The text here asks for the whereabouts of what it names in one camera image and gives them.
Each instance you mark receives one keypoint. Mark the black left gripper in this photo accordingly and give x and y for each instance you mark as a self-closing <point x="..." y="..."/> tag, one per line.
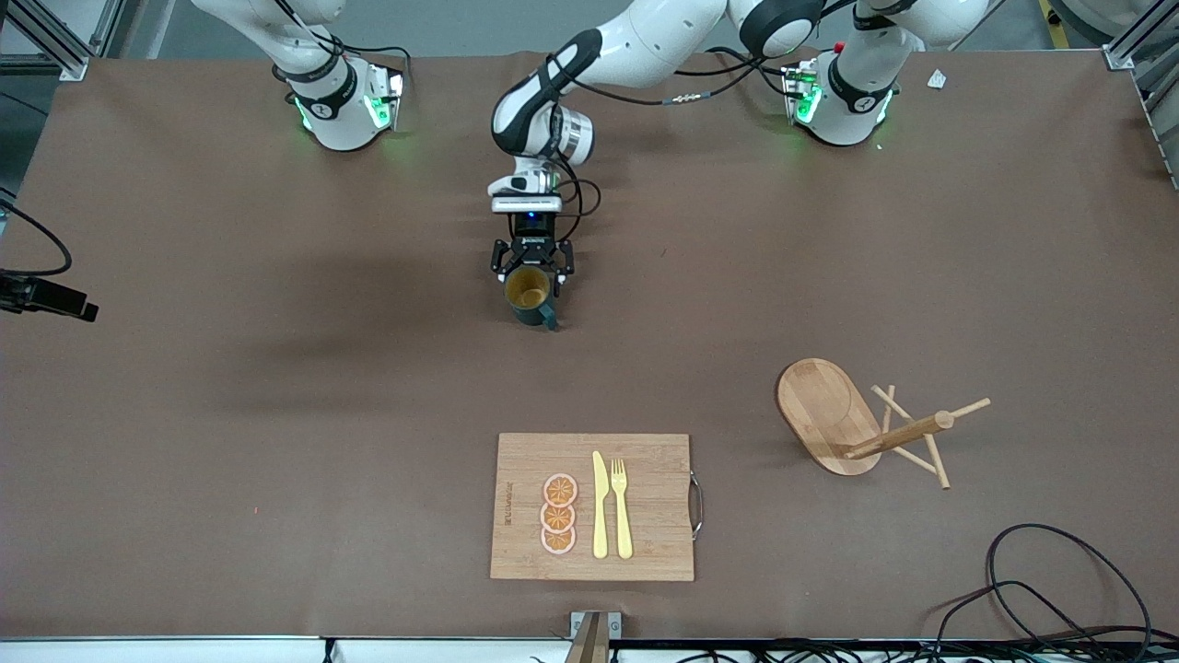
<point x="531" y="247"/>

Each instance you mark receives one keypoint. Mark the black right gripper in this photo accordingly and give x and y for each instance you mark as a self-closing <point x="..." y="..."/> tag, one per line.
<point x="58" y="297"/>

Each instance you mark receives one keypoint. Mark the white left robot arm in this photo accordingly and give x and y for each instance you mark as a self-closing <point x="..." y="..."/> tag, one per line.
<point x="645" y="37"/>

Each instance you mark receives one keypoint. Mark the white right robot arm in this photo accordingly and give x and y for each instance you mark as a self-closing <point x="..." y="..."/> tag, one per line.
<point x="332" y="110"/>

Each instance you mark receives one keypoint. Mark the orange slice toy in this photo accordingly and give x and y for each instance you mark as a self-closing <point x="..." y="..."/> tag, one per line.
<point x="560" y="490"/>

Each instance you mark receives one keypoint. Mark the yellow plastic knife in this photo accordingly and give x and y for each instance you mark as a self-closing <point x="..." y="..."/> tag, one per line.
<point x="600" y="516"/>

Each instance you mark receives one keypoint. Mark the yellow plastic fork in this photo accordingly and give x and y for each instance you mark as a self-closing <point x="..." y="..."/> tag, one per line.
<point x="622" y="516"/>

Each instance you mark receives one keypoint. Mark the wooden cutting board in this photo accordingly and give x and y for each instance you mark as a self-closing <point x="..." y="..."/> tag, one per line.
<point x="654" y="516"/>

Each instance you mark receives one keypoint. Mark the wooden mug tree stand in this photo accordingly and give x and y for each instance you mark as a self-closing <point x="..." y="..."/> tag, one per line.
<point x="820" y="405"/>

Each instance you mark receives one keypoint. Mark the white paper scrap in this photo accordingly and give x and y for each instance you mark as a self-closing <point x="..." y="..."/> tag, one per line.
<point x="938" y="79"/>

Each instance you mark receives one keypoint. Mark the aluminium frame profile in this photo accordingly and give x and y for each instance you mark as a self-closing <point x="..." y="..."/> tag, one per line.
<point x="1117" y="57"/>
<point x="66" y="64"/>

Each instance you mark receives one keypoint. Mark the small metal bracket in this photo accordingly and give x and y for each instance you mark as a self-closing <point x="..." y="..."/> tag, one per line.
<point x="615" y="626"/>

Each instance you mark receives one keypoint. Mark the brown wooden post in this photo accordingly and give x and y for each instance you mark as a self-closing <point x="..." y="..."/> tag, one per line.
<point x="589" y="645"/>

